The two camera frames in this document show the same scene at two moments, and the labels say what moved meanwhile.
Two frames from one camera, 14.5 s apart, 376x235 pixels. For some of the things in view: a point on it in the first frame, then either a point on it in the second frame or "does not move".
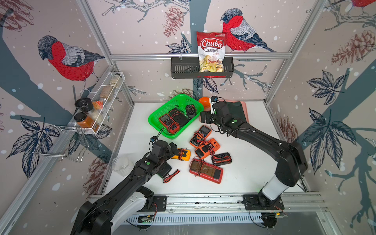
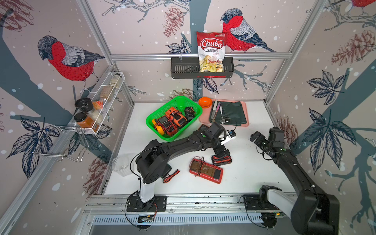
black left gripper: [174, 148] -> [219, 152]
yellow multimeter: [183, 154] -> [157, 127]
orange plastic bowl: [205, 101] does not move
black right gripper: [207, 114] -> [259, 139]
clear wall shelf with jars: [69, 141] does not move
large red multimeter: [206, 171] does not move
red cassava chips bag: [211, 51] does not move
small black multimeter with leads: [221, 159] does not move
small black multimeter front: [191, 111] does not move
